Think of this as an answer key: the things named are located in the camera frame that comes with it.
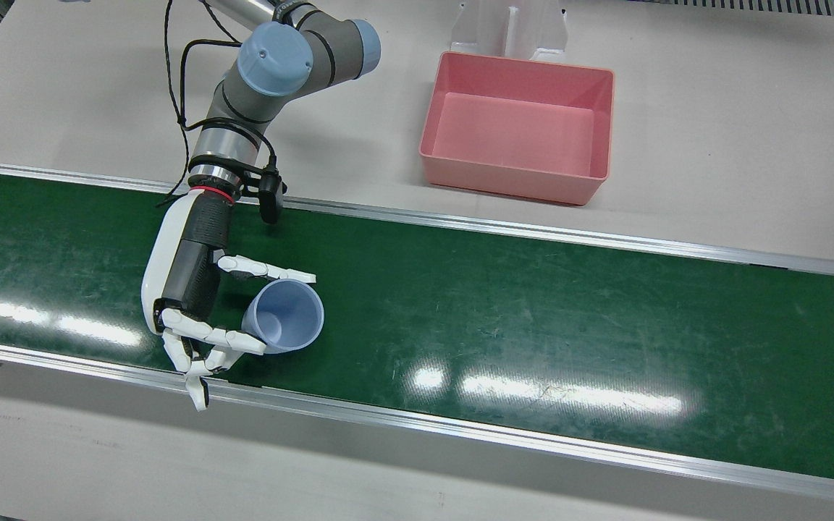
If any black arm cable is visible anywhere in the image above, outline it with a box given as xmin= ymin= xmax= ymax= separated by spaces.
xmin=159 ymin=0 xmax=277 ymax=207

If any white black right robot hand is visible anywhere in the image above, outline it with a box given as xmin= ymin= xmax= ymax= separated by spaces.
xmin=140 ymin=187 xmax=317 ymax=412

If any light blue plastic cup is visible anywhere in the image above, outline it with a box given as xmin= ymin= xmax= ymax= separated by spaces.
xmin=241 ymin=280 xmax=325 ymax=355

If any white column stand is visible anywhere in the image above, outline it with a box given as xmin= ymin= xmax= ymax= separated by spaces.
xmin=450 ymin=0 xmax=570 ymax=62

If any pink plastic box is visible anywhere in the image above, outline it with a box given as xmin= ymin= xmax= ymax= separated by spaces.
xmin=418 ymin=51 xmax=615 ymax=207

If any green belt conveyor aluminium frame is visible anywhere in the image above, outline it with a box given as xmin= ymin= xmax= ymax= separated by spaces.
xmin=0 ymin=159 xmax=834 ymax=507

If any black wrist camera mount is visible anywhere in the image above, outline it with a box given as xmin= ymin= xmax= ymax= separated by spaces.
xmin=256 ymin=168 xmax=288 ymax=224

